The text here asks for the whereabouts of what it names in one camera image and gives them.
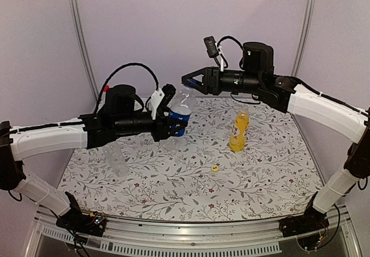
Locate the right aluminium corner post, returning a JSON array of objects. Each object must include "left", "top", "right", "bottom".
[{"left": 291, "top": 0, "right": 315, "bottom": 77}]

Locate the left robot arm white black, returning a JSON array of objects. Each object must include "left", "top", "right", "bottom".
[{"left": 1, "top": 84, "right": 187, "bottom": 230}]

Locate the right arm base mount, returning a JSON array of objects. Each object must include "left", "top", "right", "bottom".
[{"left": 279, "top": 207, "right": 330, "bottom": 251}]

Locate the blue Pepsi bottle cap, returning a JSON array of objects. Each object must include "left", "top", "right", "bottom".
[{"left": 184, "top": 79, "right": 198, "bottom": 89}]

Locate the aluminium corner post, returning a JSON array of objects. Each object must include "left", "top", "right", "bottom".
[
  {"left": 69, "top": 0, "right": 98, "bottom": 100},
  {"left": 291, "top": 0, "right": 315, "bottom": 77}
]

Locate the red-capped clear bottle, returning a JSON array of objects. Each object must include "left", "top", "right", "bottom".
[{"left": 98, "top": 85, "right": 109, "bottom": 109}]

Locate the Pepsi bottle blue label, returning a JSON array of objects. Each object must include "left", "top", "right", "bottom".
[{"left": 161, "top": 86, "right": 195, "bottom": 153}]

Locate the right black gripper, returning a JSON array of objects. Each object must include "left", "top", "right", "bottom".
[{"left": 182, "top": 65, "right": 262, "bottom": 95}]

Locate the aluminium front rail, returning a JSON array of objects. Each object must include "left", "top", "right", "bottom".
[{"left": 25, "top": 205, "right": 365, "bottom": 256}]

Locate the black camera cable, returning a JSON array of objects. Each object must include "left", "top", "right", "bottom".
[
  {"left": 217, "top": 35, "right": 245, "bottom": 51},
  {"left": 95, "top": 63, "right": 161, "bottom": 107}
]

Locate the floral patterned table mat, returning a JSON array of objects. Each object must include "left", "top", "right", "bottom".
[{"left": 58, "top": 98, "right": 323, "bottom": 222}]

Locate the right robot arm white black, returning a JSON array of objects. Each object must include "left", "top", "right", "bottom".
[{"left": 182, "top": 42, "right": 369, "bottom": 232}]

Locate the yellow juice bottle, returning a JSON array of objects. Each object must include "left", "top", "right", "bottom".
[{"left": 229, "top": 105, "right": 250, "bottom": 152}]

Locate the clear empty plastic bottle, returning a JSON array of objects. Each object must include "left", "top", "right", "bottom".
[{"left": 102, "top": 141, "right": 129, "bottom": 178}]

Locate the right black camera cable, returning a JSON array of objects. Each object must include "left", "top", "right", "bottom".
[{"left": 217, "top": 35, "right": 245, "bottom": 51}]

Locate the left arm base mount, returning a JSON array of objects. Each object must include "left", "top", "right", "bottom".
[{"left": 56, "top": 192, "right": 106, "bottom": 237}]

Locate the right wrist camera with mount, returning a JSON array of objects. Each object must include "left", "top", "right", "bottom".
[{"left": 203, "top": 36, "right": 228, "bottom": 72}]

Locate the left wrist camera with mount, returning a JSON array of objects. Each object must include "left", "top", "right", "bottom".
[{"left": 145, "top": 84, "right": 176, "bottom": 120}]

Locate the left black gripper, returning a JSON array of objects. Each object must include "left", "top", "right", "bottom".
[{"left": 114, "top": 108, "right": 188, "bottom": 142}]

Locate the left black camera cable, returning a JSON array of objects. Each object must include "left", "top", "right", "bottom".
[{"left": 95, "top": 63, "right": 161, "bottom": 107}]

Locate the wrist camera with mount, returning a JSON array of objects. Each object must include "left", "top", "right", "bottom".
[
  {"left": 203, "top": 36, "right": 228, "bottom": 72},
  {"left": 145, "top": 84, "right": 176, "bottom": 120}
]

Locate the left aluminium corner post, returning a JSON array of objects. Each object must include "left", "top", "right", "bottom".
[{"left": 69, "top": 0, "right": 98, "bottom": 100}]

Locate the pale yellow bottle cap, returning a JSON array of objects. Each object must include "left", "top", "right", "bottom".
[{"left": 211, "top": 165, "right": 219, "bottom": 172}]

